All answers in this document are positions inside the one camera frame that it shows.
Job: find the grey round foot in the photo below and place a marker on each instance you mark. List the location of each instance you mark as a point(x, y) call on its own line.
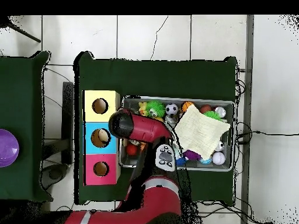
point(55, 173)

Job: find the shallow mesh bin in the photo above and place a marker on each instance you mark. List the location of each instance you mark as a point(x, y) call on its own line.
point(210, 168)

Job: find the cream knitted cloth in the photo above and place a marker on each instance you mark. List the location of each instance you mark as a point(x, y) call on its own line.
point(203, 130)

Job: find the yellow duck toy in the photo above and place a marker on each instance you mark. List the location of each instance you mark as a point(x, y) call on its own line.
point(142, 107)

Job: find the small orange basketball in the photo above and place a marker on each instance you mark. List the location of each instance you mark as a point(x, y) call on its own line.
point(186, 106)

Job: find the small red ball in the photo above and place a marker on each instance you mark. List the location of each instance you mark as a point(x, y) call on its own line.
point(131, 149)

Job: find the brown red ball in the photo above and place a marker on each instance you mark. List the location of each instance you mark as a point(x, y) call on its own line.
point(205, 109)

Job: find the dark green side tablecloth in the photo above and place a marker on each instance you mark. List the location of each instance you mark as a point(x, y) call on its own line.
point(21, 93)

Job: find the silver can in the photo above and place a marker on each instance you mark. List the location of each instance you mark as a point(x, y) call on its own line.
point(220, 112)

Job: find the small soccer ball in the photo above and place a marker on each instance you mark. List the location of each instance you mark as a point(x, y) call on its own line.
point(172, 109)

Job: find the black tripod leg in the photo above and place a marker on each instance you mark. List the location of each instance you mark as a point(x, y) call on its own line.
point(23, 33)

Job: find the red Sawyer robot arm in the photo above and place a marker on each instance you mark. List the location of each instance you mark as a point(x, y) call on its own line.
point(144, 128)

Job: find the white baseball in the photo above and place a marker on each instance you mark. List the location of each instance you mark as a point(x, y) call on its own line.
point(218, 158)

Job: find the wooden box with three holes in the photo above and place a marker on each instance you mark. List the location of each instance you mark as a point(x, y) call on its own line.
point(109, 95)

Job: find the green spiky ball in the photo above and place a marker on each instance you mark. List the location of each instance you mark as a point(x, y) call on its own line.
point(211, 114)
point(156, 108)

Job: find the purple bowl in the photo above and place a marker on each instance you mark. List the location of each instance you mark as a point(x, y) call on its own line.
point(8, 148)

